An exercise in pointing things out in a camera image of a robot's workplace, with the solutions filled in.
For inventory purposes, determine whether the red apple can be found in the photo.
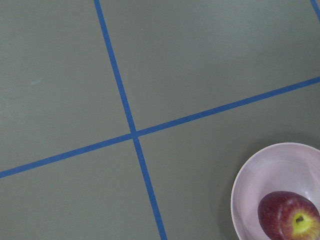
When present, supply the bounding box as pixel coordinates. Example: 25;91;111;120
257;191;320;240

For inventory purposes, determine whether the pink plate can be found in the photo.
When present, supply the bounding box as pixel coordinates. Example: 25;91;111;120
230;142;320;240

